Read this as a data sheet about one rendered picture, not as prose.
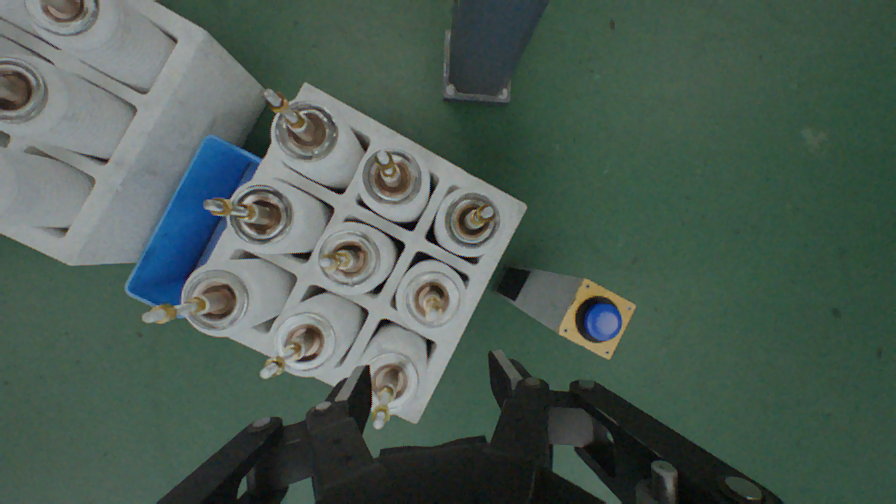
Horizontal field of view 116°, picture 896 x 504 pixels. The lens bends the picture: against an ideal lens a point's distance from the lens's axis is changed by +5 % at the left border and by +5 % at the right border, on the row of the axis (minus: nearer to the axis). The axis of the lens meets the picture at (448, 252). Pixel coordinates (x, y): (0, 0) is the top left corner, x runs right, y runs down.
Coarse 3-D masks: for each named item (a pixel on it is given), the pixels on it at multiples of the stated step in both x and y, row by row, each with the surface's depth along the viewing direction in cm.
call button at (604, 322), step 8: (600, 304) 31; (608, 304) 31; (592, 312) 31; (600, 312) 31; (608, 312) 31; (616, 312) 31; (584, 320) 31; (592, 320) 31; (600, 320) 31; (608, 320) 31; (616, 320) 31; (592, 328) 31; (600, 328) 31; (608, 328) 31; (616, 328) 31; (600, 336) 31; (608, 336) 31
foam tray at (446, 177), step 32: (320, 96) 42; (352, 128) 43; (384, 128) 43; (320, 192) 42; (352, 192) 43; (448, 192) 49; (384, 224) 43; (416, 224) 55; (512, 224) 45; (224, 256) 41; (256, 256) 48; (288, 256) 43; (416, 256) 55; (448, 256) 44; (480, 256) 47; (320, 288) 49; (384, 288) 43; (480, 288) 45; (352, 352) 43; (448, 352) 44; (416, 416) 44
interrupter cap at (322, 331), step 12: (288, 324) 35; (300, 324) 35; (312, 324) 35; (324, 324) 36; (276, 336) 35; (288, 336) 35; (324, 336) 36; (276, 348) 35; (312, 348) 36; (324, 348) 36; (300, 360) 35; (312, 360) 36; (324, 360) 36; (300, 372) 35
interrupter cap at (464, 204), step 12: (456, 204) 37; (468, 204) 37; (480, 204) 37; (492, 204) 37; (456, 216) 37; (456, 228) 37; (480, 228) 37; (492, 228) 37; (456, 240) 37; (468, 240) 37; (480, 240) 37; (492, 240) 37
